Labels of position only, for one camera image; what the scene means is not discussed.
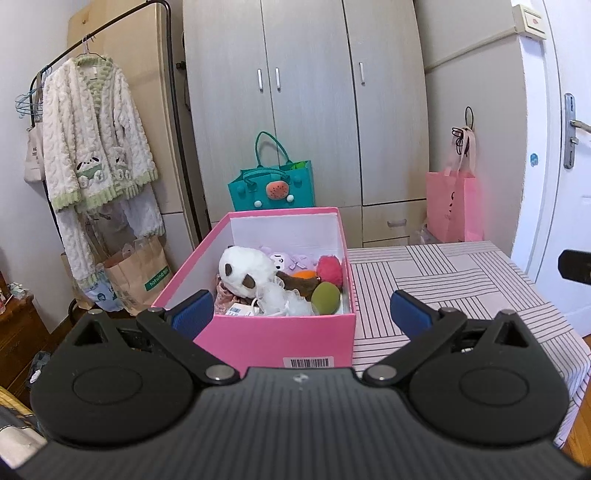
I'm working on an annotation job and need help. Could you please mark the red fluffy pompom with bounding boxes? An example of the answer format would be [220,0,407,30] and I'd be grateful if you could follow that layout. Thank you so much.
[315,255,343,289]

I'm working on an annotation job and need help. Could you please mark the printed bedding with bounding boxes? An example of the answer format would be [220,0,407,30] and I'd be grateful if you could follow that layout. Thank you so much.
[0,385,47,472]

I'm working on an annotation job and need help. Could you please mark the blue patterned bag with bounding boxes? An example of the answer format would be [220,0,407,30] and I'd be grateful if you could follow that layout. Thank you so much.
[85,272,123,311]

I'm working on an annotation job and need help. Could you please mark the panda plush toy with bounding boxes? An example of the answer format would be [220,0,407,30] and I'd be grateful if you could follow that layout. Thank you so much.
[218,246,320,297]

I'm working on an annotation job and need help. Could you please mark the teal felt tote bag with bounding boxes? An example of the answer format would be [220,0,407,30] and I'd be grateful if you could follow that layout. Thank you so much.
[227,131,315,213]

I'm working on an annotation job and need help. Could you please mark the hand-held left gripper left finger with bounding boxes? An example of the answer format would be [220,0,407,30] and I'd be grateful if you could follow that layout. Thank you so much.
[65,290,241,385]

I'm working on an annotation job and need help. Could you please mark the white fluffy cardigan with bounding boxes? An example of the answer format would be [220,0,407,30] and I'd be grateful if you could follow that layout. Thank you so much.
[41,54,158,213]

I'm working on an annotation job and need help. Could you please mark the beige canvas tote bag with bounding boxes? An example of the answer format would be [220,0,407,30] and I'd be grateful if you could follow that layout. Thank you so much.
[25,122,47,183]

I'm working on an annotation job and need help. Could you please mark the light wooden board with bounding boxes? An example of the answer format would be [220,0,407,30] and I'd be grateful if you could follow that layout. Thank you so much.
[67,0,204,245]

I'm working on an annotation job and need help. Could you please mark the dark grey bundle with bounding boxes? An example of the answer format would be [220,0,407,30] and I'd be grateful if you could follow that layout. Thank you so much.
[30,351,56,384]

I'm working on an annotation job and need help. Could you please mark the white door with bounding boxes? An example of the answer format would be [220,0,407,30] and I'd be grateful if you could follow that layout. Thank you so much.
[510,0,591,333]

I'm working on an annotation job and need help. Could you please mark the black clothes rack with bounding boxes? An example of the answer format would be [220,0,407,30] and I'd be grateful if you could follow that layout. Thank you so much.
[30,1,213,319]

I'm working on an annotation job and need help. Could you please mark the pink paper bag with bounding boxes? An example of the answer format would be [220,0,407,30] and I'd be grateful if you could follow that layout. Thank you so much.
[426,129,481,244]

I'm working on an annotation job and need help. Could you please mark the white fluffy pajama pants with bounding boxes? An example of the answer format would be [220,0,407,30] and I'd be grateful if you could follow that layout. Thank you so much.
[55,189,166,287]

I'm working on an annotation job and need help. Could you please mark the plain brown paper bag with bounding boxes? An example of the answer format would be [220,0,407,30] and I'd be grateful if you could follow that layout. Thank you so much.
[60,251,95,310]

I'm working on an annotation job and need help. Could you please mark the light wooden wardrobe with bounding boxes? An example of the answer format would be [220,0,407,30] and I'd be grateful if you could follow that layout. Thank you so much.
[181,0,527,247]

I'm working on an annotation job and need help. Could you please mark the metal door handle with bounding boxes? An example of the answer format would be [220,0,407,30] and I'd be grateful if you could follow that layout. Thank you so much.
[563,92,591,169]

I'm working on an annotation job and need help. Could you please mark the blue clothes hangers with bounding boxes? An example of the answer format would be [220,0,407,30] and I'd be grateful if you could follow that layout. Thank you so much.
[15,90,43,118]

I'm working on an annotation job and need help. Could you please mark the purple plush toy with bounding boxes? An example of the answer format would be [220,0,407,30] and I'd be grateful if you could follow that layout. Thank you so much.
[259,246,318,274]

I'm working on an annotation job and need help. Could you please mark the beige wall box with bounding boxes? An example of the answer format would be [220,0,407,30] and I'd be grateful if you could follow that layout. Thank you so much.
[512,4,548,40]

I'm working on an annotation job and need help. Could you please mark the pink floral scrunchie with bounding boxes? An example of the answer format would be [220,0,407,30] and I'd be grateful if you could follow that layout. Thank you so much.
[213,274,236,315]

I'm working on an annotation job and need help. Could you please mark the pink cardboard box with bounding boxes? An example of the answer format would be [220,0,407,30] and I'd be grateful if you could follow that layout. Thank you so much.
[151,206,357,370]

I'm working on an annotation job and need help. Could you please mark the striped tablecloth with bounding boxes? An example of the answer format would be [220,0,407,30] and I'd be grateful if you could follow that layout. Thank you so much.
[194,240,591,448]

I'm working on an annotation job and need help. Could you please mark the green felt leaf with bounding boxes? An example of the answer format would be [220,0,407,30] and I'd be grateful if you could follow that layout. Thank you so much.
[311,281,342,315]

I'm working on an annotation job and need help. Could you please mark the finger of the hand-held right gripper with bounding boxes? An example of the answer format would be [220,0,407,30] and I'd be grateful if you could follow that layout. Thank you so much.
[558,249,591,284]

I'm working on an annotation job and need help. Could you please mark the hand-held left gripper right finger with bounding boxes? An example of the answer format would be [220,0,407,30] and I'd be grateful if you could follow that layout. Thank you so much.
[363,290,532,386]

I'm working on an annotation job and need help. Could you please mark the clear plastic bag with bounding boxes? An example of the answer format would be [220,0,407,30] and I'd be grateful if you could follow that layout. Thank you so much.
[409,224,439,245]

